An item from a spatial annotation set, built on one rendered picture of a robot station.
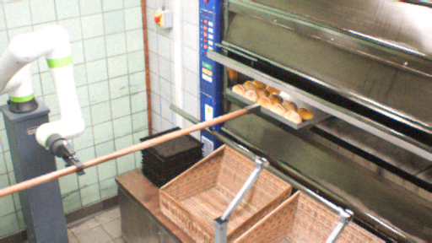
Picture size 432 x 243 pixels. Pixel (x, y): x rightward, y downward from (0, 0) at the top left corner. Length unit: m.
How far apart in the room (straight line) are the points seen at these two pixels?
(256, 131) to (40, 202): 1.25
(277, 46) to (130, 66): 1.37
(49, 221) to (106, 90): 1.01
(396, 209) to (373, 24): 0.79
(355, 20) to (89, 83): 1.95
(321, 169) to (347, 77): 0.52
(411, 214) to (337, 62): 0.72
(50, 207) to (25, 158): 0.36
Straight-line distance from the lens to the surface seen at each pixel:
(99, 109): 3.63
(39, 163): 2.90
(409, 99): 2.12
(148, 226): 3.10
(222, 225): 2.28
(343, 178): 2.49
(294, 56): 2.48
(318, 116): 2.68
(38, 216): 3.06
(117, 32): 3.52
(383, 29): 2.12
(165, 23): 3.27
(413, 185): 2.25
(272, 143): 2.77
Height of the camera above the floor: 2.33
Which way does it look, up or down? 27 degrees down
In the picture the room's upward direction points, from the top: straight up
